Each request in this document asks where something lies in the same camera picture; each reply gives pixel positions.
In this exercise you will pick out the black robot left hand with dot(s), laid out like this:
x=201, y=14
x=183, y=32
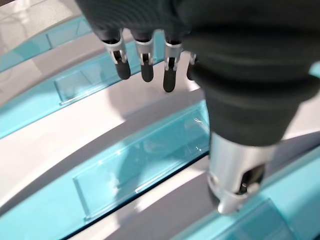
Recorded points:
x=225, y=50

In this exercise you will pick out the blue fronted cart drawer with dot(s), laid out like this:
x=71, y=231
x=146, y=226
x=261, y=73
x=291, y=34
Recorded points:
x=125, y=162
x=25, y=50
x=75, y=85
x=287, y=200

